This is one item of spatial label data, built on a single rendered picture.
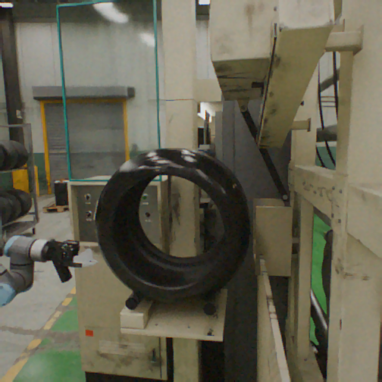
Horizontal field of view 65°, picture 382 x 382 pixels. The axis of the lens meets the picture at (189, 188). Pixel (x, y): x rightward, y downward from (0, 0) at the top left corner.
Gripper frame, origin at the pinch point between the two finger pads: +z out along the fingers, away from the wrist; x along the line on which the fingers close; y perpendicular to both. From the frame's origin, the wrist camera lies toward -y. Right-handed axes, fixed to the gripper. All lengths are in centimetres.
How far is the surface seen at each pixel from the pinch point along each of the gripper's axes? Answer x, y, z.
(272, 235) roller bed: 20, 17, 68
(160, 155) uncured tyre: -9, 46, 25
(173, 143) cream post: 27, 50, 22
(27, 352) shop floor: 73, -111, -82
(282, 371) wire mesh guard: -49, 8, 65
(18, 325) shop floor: 103, -115, -114
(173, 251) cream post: 26.5, 0.4, 26.4
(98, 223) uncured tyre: -10.4, 20.1, 5.5
